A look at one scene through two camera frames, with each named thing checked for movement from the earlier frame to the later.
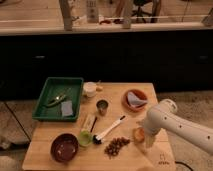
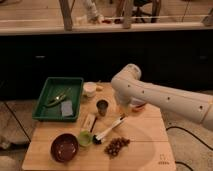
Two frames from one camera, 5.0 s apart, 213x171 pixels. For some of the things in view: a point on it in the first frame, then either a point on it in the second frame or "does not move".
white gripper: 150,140 -> 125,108
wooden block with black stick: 88,121 does not move
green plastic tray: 59,99 does not move
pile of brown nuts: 113,148 does not move
